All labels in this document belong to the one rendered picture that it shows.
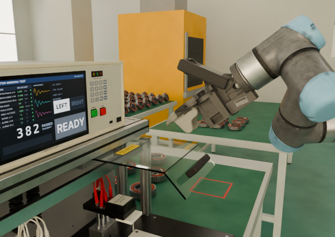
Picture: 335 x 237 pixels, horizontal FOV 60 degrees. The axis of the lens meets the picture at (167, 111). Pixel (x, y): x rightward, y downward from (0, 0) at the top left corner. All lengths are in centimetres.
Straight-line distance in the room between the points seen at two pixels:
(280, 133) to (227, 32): 534
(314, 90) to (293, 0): 532
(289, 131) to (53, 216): 69
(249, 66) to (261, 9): 527
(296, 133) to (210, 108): 17
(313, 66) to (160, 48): 388
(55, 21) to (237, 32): 323
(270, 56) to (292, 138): 17
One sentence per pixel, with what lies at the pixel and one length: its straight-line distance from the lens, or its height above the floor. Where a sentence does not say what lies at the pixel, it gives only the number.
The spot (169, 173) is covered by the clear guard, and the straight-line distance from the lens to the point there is 71.
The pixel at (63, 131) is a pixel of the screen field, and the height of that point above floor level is 116.
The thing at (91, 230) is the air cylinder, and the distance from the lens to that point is 97.
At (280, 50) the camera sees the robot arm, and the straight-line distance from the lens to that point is 57.
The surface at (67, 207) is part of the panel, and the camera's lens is 100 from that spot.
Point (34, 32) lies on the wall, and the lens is 881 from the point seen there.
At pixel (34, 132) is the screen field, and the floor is 118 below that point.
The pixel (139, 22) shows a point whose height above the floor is 181.
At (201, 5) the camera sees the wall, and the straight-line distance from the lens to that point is 614.
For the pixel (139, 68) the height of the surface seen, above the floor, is 113.
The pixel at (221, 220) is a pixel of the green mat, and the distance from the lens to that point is 114.
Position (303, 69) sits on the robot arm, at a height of 131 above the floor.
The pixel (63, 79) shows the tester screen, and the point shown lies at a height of 128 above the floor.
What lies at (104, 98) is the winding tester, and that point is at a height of 121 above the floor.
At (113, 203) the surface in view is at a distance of 88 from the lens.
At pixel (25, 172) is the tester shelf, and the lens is 65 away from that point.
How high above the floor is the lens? 134
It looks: 11 degrees down
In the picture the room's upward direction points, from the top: straight up
